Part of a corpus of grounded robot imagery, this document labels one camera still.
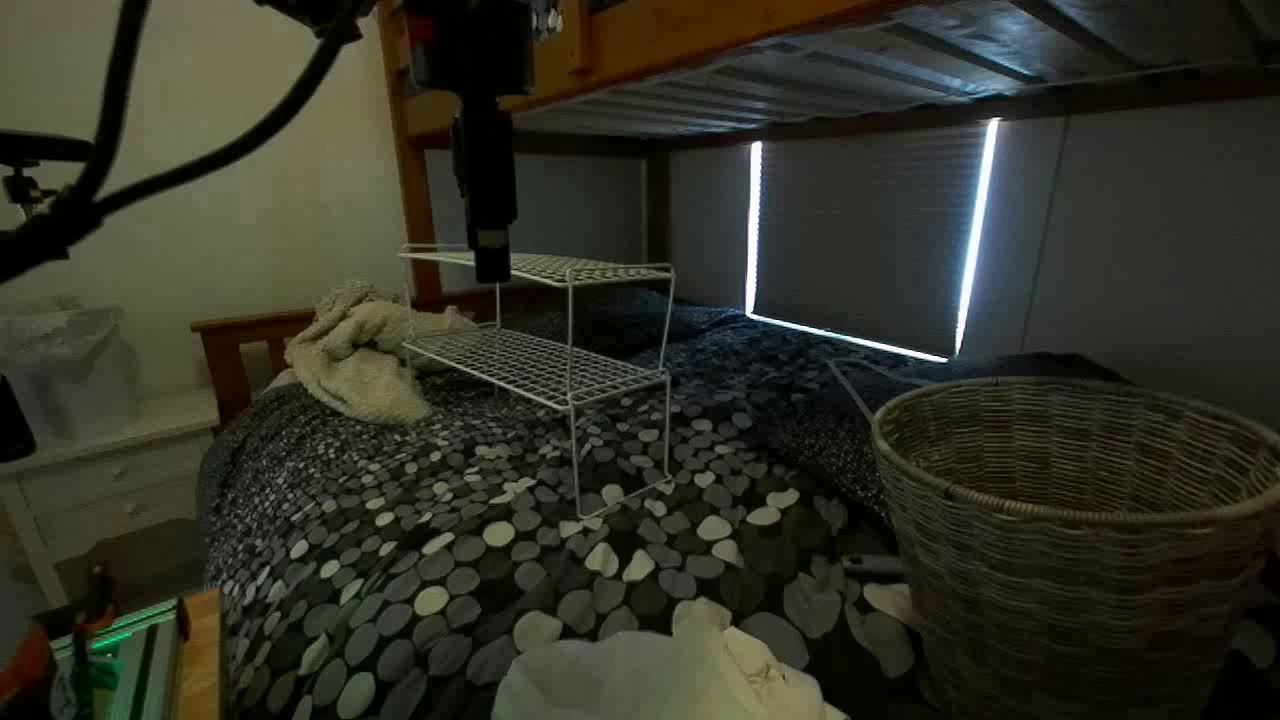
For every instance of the green-lit device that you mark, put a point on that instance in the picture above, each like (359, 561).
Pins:
(120, 665)

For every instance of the white crumpled cloth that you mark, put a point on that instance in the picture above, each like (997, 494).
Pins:
(640, 682)

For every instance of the woven wicker basket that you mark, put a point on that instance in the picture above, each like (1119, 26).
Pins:
(1064, 572)

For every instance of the white dresser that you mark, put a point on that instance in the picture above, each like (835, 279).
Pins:
(105, 481)

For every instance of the grey window blind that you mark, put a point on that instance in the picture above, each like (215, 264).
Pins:
(866, 241)

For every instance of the dark pillow with small dots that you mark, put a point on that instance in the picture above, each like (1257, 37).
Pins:
(773, 384)

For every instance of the white bag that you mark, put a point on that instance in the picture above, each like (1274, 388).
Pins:
(72, 373)

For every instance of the white clothes hanger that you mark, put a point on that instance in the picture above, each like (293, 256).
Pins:
(849, 388)

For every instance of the wooden bunk bed frame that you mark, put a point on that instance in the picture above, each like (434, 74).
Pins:
(406, 185)

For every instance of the wooden board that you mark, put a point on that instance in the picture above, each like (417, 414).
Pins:
(202, 663)

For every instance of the cream crumpled blanket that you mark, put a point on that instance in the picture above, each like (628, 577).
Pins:
(352, 361)

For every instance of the black tripod mount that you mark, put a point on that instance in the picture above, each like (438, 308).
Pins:
(40, 145)

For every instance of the dark bunk slat base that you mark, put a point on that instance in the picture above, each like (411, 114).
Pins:
(935, 55)

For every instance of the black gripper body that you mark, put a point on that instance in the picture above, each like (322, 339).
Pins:
(486, 174)

